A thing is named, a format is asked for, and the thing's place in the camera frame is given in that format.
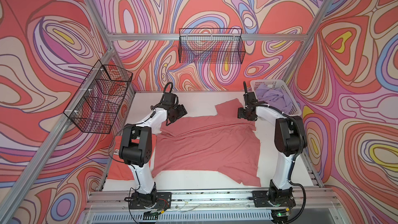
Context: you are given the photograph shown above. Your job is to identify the pink t shirt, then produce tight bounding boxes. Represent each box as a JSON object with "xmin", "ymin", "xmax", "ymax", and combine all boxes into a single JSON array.
[{"xmin": 152, "ymin": 99, "xmax": 261, "ymax": 187}]

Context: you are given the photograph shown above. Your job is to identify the white plastic laundry basket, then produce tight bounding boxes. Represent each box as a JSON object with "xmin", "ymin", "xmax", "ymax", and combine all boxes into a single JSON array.
[{"xmin": 250, "ymin": 79, "xmax": 302, "ymax": 116}]

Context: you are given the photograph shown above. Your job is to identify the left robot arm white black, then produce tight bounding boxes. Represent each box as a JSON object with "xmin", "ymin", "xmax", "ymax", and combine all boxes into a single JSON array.
[{"xmin": 119, "ymin": 92, "xmax": 187, "ymax": 210}]

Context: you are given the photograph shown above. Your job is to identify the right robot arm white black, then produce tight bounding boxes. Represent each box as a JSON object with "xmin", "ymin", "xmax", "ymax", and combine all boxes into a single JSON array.
[{"xmin": 237, "ymin": 92, "xmax": 307, "ymax": 206}]

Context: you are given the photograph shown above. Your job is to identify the lavender t shirt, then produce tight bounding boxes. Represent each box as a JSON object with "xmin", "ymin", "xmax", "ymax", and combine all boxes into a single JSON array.
[{"xmin": 255, "ymin": 84, "xmax": 293, "ymax": 113}]

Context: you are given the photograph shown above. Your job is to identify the folded red t shirt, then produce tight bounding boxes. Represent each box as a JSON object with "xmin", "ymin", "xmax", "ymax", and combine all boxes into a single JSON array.
[{"xmin": 108, "ymin": 136, "xmax": 134, "ymax": 180}]

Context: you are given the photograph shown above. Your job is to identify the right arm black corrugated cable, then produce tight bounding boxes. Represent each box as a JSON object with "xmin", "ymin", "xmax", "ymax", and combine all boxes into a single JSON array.
[{"xmin": 242, "ymin": 80, "xmax": 308, "ymax": 224}]

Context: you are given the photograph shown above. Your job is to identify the black wire basket back wall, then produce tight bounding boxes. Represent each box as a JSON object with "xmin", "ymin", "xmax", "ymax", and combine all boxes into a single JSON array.
[{"xmin": 178, "ymin": 28, "xmax": 246, "ymax": 64}]

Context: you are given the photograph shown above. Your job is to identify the black wire basket wall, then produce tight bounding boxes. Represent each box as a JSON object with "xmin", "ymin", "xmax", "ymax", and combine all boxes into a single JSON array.
[
  {"xmin": 178, "ymin": 28, "xmax": 246, "ymax": 64},
  {"xmin": 63, "ymin": 61, "xmax": 133, "ymax": 134}
]

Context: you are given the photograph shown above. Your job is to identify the black wire basket left wall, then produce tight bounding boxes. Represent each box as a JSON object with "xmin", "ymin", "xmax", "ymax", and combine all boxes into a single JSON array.
[{"xmin": 63, "ymin": 61, "xmax": 133, "ymax": 134}]

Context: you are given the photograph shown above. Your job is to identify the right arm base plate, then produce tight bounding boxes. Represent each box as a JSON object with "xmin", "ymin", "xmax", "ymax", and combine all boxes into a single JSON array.
[{"xmin": 252, "ymin": 188, "xmax": 296, "ymax": 208}]

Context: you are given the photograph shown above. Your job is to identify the aluminium frame back crossbar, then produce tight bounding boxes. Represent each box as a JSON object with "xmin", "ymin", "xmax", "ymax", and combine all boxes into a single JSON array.
[{"xmin": 107, "ymin": 33, "xmax": 309, "ymax": 41}]

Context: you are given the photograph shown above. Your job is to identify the aluminium frame left post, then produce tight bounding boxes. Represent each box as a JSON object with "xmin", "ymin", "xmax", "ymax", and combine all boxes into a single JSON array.
[{"xmin": 73, "ymin": 0, "xmax": 137, "ymax": 94}]

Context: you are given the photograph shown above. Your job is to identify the aluminium frame post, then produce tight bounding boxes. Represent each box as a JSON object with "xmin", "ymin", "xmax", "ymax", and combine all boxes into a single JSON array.
[
  {"xmin": 282, "ymin": 0, "xmax": 334, "ymax": 84},
  {"xmin": 73, "ymin": 0, "xmax": 137, "ymax": 94}
]

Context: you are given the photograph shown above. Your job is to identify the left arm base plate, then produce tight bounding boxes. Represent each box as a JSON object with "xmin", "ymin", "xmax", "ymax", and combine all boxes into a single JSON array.
[{"xmin": 125, "ymin": 192, "xmax": 172, "ymax": 210}]

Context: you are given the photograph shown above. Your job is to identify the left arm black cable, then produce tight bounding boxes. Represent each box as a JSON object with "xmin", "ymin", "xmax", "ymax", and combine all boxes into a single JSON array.
[{"xmin": 107, "ymin": 81, "xmax": 175, "ymax": 224}]

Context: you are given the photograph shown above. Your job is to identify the aluminium frame rail base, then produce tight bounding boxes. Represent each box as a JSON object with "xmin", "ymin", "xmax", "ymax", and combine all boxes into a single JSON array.
[{"xmin": 79, "ymin": 188, "xmax": 349, "ymax": 224}]

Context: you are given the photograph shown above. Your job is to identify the aluminium frame right post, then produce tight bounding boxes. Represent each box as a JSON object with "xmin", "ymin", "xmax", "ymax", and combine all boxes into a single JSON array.
[{"xmin": 282, "ymin": 0, "xmax": 334, "ymax": 84}]

